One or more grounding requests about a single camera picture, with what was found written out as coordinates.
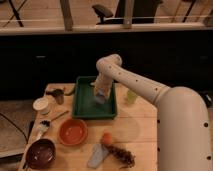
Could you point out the blue sponge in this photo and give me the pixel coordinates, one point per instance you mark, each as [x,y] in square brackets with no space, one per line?
[100,99]

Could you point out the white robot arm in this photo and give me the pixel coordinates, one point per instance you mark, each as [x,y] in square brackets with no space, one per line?
[183,131]

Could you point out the green plastic tray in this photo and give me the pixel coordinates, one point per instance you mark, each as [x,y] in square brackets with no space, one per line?
[85,106]

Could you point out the light green cup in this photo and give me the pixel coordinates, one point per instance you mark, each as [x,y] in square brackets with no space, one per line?
[131,97]

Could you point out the small metal cup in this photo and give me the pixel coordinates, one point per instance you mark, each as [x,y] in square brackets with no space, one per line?
[58,94]

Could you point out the orange fruit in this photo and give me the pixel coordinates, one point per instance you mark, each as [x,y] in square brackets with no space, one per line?
[107,139]

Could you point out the orange bowl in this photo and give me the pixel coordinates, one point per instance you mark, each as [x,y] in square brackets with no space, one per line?
[72,132]

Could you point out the light blue cloth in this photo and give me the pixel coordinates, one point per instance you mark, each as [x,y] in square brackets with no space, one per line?
[100,152]

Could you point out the white cup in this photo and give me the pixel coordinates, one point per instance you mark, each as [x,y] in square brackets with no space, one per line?
[41,105]

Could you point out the brown pine cone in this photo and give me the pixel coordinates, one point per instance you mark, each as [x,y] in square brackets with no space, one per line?
[122,155]

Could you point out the black office chair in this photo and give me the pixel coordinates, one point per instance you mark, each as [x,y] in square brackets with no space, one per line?
[133,11]

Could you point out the dark purple bowl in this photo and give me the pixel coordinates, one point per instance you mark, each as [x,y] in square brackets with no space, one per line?
[41,154]

